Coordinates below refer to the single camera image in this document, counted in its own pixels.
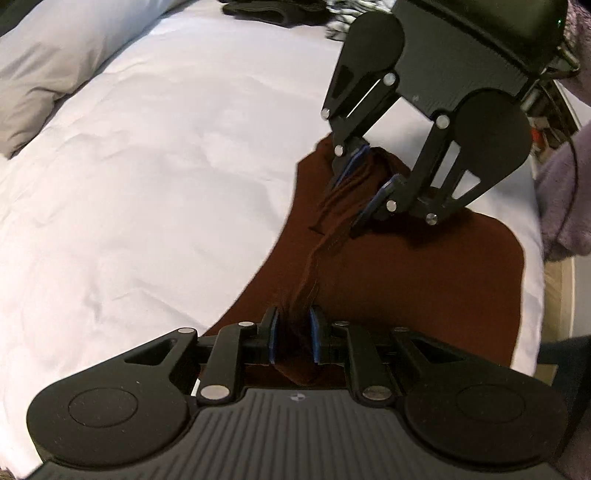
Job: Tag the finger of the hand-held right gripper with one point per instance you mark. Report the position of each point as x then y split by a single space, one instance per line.
383 196
353 161

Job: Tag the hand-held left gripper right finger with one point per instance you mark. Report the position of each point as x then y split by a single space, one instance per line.
316 334

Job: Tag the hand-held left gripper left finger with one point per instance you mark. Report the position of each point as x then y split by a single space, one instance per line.
273 334

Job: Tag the maroon sweater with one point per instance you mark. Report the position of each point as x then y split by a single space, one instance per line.
415 286

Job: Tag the small orange object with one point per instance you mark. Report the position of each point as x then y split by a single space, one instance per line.
535 136

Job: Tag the pale black-lined patterned cloth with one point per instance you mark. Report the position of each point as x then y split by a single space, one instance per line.
344 18

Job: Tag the black cloth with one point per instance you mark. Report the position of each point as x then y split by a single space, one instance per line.
277 13

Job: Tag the pale grey pillow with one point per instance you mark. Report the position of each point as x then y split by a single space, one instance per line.
55 64

